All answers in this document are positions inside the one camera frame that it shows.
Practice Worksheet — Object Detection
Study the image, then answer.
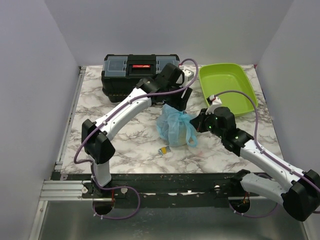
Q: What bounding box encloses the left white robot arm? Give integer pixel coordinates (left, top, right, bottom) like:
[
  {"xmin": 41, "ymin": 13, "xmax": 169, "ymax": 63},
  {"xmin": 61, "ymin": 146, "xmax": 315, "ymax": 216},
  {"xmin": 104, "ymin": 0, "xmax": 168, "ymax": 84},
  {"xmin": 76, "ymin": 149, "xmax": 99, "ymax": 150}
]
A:
[{"xmin": 80, "ymin": 63, "xmax": 195, "ymax": 198}]

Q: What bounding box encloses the purple cable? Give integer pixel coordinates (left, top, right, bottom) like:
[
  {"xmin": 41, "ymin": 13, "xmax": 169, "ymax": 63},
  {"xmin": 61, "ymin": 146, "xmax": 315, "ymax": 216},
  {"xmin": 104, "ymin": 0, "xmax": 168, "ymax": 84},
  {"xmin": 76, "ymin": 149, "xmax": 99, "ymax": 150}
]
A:
[
  {"xmin": 207, "ymin": 89, "xmax": 320, "ymax": 218},
  {"xmin": 73, "ymin": 58, "xmax": 200, "ymax": 221}
]

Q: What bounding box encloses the green plastic tray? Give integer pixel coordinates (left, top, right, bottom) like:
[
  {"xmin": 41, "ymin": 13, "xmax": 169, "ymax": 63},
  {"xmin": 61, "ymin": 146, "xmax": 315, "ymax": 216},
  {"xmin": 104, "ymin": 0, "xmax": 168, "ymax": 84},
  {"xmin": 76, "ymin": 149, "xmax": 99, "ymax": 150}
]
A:
[{"xmin": 198, "ymin": 63, "xmax": 258, "ymax": 117}]

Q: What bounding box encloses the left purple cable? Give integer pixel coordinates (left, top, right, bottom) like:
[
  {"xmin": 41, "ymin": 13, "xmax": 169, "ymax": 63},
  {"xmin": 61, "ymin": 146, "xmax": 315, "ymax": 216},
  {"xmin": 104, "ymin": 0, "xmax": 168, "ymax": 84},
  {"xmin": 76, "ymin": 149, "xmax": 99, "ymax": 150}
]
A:
[{"xmin": 73, "ymin": 58, "xmax": 200, "ymax": 221}]

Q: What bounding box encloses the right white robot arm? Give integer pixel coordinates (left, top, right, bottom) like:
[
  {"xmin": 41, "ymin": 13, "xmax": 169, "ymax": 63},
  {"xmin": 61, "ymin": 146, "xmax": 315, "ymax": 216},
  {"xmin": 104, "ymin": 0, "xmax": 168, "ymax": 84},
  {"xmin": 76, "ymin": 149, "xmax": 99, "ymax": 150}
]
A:
[{"xmin": 190, "ymin": 107, "xmax": 320, "ymax": 222}]

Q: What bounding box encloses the blue plastic bag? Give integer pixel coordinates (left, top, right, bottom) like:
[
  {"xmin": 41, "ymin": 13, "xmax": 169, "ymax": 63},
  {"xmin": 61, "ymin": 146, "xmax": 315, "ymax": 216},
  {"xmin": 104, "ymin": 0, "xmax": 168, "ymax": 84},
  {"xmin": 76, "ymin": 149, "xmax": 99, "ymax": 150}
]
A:
[{"xmin": 156, "ymin": 104, "xmax": 198, "ymax": 148}]

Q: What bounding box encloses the small yellow metal clip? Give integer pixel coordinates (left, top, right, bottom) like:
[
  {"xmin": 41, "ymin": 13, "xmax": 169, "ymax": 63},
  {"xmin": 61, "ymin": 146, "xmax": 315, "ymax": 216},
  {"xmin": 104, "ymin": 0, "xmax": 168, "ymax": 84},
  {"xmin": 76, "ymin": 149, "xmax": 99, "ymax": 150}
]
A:
[{"xmin": 158, "ymin": 146, "xmax": 171, "ymax": 155}]

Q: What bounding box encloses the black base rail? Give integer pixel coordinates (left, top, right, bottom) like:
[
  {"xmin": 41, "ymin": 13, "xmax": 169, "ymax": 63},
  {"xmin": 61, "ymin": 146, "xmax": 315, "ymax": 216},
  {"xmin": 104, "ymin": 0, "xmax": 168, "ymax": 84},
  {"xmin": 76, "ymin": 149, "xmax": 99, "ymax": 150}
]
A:
[{"xmin": 49, "ymin": 172, "xmax": 278, "ymax": 210}]

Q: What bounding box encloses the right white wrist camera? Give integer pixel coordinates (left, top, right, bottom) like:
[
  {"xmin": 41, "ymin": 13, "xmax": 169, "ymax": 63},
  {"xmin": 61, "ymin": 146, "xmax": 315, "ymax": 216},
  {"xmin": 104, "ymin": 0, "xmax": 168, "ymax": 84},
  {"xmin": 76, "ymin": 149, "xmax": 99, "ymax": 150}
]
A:
[{"xmin": 205, "ymin": 94, "xmax": 222, "ymax": 115}]

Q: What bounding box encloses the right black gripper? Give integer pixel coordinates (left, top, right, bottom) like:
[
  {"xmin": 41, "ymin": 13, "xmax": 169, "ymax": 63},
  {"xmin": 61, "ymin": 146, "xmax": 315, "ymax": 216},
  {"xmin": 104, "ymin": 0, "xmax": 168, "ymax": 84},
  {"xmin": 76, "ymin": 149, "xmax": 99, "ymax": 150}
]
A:
[{"xmin": 190, "ymin": 107, "xmax": 225, "ymax": 139}]

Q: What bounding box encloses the aluminium frame rail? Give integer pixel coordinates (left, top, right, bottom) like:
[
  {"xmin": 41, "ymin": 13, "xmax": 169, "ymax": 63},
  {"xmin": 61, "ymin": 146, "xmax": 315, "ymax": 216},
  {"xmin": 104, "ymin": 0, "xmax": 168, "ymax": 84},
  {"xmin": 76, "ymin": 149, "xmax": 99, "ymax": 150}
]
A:
[{"xmin": 31, "ymin": 66, "xmax": 272, "ymax": 240}]

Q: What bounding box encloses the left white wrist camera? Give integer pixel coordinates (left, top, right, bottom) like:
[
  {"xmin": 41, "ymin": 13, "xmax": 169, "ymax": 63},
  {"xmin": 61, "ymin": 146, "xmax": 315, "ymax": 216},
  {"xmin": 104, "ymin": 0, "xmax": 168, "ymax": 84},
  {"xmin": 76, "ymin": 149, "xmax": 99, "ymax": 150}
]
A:
[{"xmin": 177, "ymin": 65, "xmax": 195, "ymax": 86}]

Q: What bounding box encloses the black plastic toolbox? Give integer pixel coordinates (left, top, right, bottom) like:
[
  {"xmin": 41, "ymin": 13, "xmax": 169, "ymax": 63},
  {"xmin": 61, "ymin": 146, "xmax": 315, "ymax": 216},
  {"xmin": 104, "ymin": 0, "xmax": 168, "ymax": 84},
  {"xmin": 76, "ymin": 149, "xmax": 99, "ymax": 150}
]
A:
[{"xmin": 101, "ymin": 54, "xmax": 180, "ymax": 103}]

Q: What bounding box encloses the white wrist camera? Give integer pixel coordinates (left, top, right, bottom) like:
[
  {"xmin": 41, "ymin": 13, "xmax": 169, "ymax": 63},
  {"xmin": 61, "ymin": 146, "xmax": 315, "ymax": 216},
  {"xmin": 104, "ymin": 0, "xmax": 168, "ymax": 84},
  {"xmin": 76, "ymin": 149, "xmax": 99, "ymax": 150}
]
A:
[
  {"xmin": 177, "ymin": 65, "xmax": 195, "ymax": 86},
  {"xmin": 205, "ymin": 94, "xmax": 222, "ymax": 115}
]

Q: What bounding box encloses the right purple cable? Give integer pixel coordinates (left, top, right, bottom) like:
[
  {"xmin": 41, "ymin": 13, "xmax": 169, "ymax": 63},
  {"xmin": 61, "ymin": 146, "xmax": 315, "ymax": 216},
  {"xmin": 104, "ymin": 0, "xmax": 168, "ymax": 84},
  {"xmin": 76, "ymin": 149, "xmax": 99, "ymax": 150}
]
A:
[{"xmin": 207, "ymin": 89, "xmax": 320, "ymax": 218}]

